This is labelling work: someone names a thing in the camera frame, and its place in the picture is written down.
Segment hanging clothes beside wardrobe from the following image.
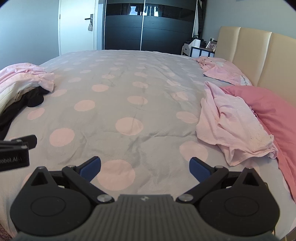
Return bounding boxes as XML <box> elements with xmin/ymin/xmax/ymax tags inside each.
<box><xmin>198</xmin><ymin>0</ymin><xmax>208</xmax><ymax>38</ymax></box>

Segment black garment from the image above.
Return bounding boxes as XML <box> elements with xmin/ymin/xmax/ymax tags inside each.
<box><xmin>0</xmin><ymin>88</ymin><xmax>50</xmax><ymax>139</ymax></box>

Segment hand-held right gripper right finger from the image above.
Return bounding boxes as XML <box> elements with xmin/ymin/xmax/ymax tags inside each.
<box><xmin>176</xmin><ymin>157</ymin><xmax>266</xmax><ymax>204</ymax></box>

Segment light pink folded garment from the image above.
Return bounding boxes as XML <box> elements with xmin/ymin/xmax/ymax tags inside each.
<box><xmin>196</xmin><ymin>81</ymin><xmax>279</xmax><ymax>167</ymax></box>

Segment cream padded headboard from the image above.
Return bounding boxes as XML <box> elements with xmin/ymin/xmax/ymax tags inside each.
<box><xmin>214</xmin><ymin>26</ymin><xmax>296</xmax><ymax>109</ymax></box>

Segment dark pink pillow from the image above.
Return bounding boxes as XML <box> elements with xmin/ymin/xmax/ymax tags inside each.
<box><xmin>220</xmin><ymin>85</ymin><xmax>296</xmax><ymax>207</ymax></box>

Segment grey polka dot duvet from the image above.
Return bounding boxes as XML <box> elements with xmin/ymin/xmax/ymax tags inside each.
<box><xmin>0</xmin><ymin>50</ymin><xmax>296</xmax><ymax>241</ymax></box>

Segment white bedside cabinet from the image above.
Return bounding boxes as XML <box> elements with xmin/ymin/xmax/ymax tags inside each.
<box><xmin>181</xmin><ymin>43</ymin><xmax>216</xmax><ymax>58</ymax></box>

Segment pink ruffled garment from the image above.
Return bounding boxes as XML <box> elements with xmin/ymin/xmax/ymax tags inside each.
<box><xmin>0</xmin><ymin>62</ymin><xmax>55</xmax><ymax>92</ymax></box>

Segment black sliding door wardrobe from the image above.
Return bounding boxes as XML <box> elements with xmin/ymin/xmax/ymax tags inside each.
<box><xmin>102</xmin><ymin>0</ymin><xmax>200</xmax><ymax>55</ymax></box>

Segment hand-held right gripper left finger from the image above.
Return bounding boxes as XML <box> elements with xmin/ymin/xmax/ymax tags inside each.
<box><xmin>29</xmin><ymin>156</ymin><xmax>115</xmax><ymax>204</ymax></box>

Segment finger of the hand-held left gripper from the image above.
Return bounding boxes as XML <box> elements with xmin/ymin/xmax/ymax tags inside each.
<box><xmin>0</xmin><ymin>135</ymin><xmax>37</xmax><ymax>149</ymax></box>

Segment light pink printed pillow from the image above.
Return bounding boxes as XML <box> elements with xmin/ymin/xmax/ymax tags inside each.
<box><xmin>196</xmin><ymin>56</ymin><xmax>253</xmax><ymax>86</ymax></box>

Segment white room door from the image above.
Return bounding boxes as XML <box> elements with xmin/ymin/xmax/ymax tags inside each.
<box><xmin>59</xmin><ymin>0</ymin><xmax>99</xmax><ymax>55</ymax></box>

